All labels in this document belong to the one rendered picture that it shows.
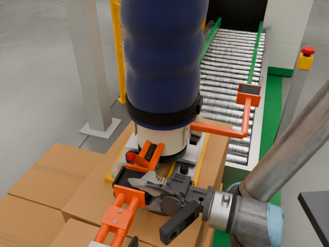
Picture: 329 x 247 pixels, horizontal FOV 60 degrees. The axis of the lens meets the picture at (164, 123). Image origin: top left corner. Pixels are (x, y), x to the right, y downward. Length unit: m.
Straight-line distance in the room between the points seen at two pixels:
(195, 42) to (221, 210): 0.40
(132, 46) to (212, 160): 0.50
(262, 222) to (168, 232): 0.21
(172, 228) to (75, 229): 0.32
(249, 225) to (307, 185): 1.76
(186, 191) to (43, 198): 0.95
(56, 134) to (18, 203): 1.33
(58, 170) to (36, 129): 1.34
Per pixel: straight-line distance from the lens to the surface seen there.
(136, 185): 0.72
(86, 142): 2.62
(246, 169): 1.50
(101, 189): 0.94
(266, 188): 0.80
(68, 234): 0.88
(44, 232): 1.41
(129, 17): 0.70
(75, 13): 2.23
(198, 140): 1.06
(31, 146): 2.74
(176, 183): 0.74
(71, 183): 1.55
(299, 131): 0.72
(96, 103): 2.51
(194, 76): 0.78
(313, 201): 1.28
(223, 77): 2.40
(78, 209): 0.91
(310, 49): 1.78
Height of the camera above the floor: 1.66
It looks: 37 degrees down
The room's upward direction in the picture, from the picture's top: straight up
